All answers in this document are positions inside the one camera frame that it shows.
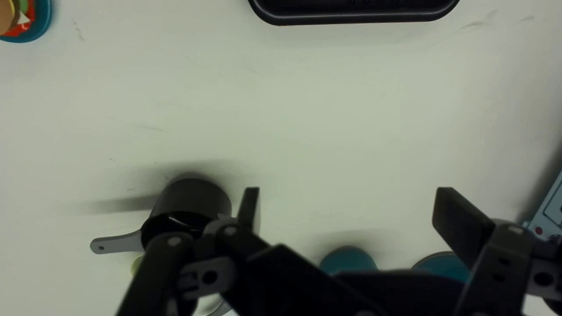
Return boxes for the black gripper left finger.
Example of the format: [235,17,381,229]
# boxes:
[114,185,279,316]

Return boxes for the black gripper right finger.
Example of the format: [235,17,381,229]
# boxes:
[430,185,562,316]

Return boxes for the blue toy pot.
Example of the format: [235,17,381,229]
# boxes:
[318,243,378,277]

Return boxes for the teal toy kettle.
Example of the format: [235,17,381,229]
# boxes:
[411,249,471,284]

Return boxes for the black toy saucepan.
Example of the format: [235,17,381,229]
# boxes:
[88,173,234,256]

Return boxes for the light blue toy oven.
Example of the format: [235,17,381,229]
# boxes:
[523,171,562,242]

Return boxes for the black ridged tray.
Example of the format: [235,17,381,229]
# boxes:
[248,0,462,26]

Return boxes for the small blue plate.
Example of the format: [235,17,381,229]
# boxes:
[0,0,54,43]

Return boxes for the toy burger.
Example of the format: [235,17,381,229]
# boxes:
[0,0,32,38]

